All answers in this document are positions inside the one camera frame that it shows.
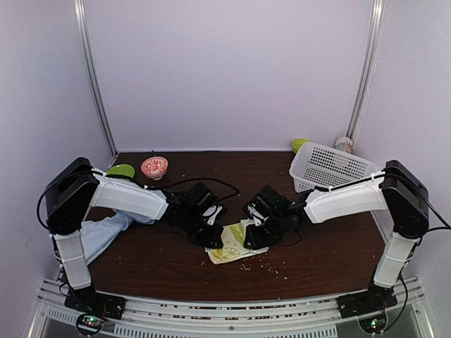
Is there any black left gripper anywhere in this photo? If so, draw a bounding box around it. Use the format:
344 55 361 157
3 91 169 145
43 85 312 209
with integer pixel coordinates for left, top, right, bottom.
181 211 225 249

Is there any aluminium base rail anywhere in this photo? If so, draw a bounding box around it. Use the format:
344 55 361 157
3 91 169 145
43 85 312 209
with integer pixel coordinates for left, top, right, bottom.
27 276 434 338

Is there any light blue towel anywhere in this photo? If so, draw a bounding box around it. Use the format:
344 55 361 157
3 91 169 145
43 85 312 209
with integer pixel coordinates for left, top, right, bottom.
81 212 134 265

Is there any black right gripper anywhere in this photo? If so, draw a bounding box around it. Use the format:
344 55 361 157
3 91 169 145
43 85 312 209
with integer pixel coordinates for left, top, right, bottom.
244 213 288 251

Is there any green white patterned towel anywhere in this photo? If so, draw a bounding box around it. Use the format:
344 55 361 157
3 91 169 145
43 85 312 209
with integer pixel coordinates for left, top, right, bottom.
205 219 269 265

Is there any right aluminium frame post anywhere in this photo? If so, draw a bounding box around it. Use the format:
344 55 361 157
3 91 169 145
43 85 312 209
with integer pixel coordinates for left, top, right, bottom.
346 0 385 149

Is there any green plate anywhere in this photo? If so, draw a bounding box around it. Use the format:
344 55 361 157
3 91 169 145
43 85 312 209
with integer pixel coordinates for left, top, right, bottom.
106 164 135 179

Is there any red white patterned bowl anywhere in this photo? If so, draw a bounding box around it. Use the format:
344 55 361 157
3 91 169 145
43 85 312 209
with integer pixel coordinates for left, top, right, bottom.
140 156 168 180

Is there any white perforated plastic basket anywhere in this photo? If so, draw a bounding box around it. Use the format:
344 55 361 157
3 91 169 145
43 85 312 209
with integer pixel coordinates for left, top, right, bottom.
289 142 378 193

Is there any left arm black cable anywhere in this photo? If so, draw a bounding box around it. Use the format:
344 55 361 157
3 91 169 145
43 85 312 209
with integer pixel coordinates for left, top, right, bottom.
35 177 240 230

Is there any green bowl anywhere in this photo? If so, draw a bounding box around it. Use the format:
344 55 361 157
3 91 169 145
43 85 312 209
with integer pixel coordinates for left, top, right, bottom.
291 138 310 154

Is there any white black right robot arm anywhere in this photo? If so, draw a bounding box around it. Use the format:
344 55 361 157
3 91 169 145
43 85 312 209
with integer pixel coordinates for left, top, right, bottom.
244 160 429 318

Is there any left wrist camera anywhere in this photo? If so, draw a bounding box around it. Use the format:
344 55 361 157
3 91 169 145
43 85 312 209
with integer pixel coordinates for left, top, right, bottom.
187 182 227 225

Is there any beige cup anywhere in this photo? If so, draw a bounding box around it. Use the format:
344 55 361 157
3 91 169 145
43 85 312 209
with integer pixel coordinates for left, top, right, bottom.
335 137 354 154

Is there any aluminium frame post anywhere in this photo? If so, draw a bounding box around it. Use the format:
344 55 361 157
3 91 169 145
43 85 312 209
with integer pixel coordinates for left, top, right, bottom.
346 0 385 149
73 0 118 156

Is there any left aluminium frame post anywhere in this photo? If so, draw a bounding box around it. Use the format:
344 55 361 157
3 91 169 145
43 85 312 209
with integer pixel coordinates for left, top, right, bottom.
73 0 118 156

